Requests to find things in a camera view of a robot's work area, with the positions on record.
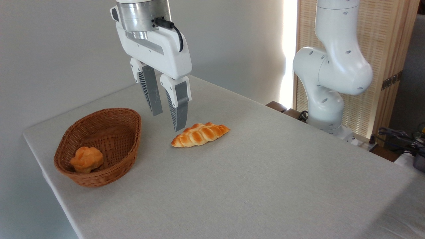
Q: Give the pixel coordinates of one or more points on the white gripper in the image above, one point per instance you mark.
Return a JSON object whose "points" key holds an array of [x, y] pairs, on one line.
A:
{"points": [[166, 56]]}

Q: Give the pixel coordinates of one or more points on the braided golden bread loaf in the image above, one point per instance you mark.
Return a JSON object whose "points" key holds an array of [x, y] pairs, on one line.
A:
{"points": [[199, 134]]}

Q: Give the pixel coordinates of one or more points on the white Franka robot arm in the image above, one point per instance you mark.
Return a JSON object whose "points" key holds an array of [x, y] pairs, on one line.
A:
{"points": [[332, 73]]}

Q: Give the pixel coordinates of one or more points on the brown wicker basket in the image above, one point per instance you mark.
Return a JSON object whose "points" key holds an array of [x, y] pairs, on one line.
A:
{"points": [[126, 139]]}

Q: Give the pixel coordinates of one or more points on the round golden bread roll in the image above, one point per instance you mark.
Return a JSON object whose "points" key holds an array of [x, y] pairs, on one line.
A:
{"points": [[87, 160]]}

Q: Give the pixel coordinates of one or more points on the grey tablecloth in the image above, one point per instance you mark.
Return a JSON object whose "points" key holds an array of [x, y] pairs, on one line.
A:
{"points": [[265, 182]]}

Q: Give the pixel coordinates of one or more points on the wooden slatted folding screen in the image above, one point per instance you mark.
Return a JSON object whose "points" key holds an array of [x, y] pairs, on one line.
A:
{"points": [[382, 39]]}

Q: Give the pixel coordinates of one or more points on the dark metal screen hinge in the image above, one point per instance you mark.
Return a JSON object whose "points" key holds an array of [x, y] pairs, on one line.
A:
{"points": [[391, 80]]}

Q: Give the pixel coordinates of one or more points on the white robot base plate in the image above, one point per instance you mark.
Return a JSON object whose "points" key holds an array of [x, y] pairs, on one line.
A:
{"points": [[347, 134]]}

